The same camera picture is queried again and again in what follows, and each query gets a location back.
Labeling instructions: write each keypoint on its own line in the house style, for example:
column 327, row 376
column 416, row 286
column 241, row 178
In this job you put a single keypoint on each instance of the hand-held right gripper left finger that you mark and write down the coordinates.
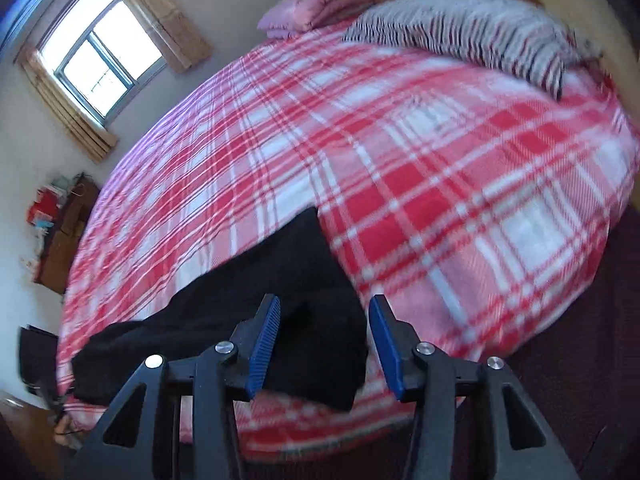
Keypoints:
column 264, row 345

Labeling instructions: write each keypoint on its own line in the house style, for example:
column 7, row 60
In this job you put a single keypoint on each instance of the red bag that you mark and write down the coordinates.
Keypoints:
column 45, row 207

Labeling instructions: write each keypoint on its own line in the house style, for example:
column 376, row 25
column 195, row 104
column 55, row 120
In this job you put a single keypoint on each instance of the black chair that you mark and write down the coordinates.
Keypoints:
column 37, row 360

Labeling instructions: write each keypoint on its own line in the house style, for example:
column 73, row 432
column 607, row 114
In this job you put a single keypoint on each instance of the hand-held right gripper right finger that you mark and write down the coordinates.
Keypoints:
column 386, row 345

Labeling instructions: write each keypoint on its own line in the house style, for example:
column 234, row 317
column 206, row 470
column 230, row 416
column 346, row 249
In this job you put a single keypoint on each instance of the white printed bag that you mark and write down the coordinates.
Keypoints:
column 29, row 263

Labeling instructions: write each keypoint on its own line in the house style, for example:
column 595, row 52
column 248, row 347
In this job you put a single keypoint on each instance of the brown wooden dresser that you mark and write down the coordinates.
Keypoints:
column 65, row 245

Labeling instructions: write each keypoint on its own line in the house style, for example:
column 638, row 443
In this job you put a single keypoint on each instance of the red plaid bed blanket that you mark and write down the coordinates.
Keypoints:
column 400, row 160

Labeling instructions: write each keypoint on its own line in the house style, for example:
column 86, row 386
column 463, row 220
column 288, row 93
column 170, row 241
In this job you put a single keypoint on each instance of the pink folded quilt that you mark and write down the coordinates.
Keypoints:
column 320, row 7

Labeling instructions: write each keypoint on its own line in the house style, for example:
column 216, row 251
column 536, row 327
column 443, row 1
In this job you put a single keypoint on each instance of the window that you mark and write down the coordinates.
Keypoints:
column 100, row 50

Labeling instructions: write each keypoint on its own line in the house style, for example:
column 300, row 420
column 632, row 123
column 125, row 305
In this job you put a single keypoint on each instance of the striped pillow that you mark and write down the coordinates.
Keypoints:
column 475, row 30

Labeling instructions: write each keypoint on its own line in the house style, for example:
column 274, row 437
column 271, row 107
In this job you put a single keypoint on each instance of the black pants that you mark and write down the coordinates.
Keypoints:
column 300, row 270

